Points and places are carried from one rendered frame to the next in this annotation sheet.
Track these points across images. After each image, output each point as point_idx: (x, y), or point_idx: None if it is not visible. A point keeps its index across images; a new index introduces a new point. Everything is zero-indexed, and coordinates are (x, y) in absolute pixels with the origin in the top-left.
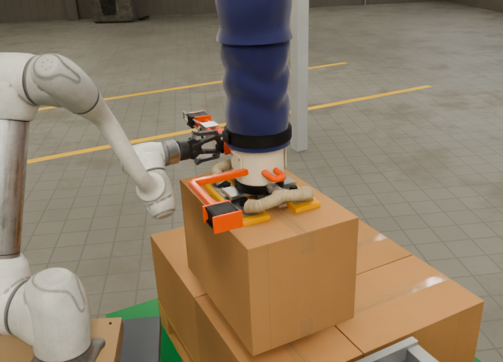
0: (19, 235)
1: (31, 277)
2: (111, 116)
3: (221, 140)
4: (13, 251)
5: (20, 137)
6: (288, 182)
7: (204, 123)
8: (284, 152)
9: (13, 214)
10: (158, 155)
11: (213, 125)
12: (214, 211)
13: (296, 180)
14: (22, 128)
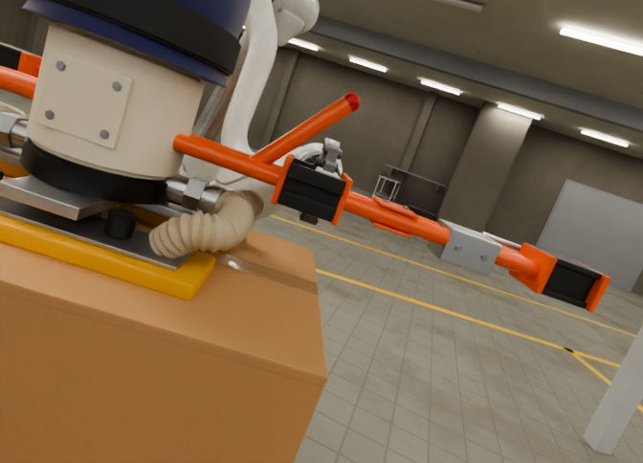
0: (203, 125)
1: (183, 161)
2: (253, 27)
3: (299, 159)
4: (193, 132)
5: (240, 41)
6: (21, 178)
7: (479, 233)
8: (59, 73)
9: (208, 102)
10: (294, 152)
11: (452, 225)
12: (23, 50)
13: (55, 281)
14: (246, 33)
